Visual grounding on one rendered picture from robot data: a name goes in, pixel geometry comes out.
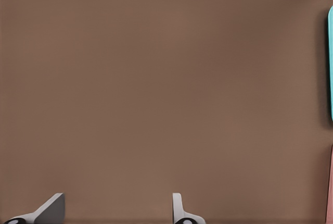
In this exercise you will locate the pale blue-green tray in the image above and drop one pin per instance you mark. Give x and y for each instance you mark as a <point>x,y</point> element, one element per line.
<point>331,62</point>

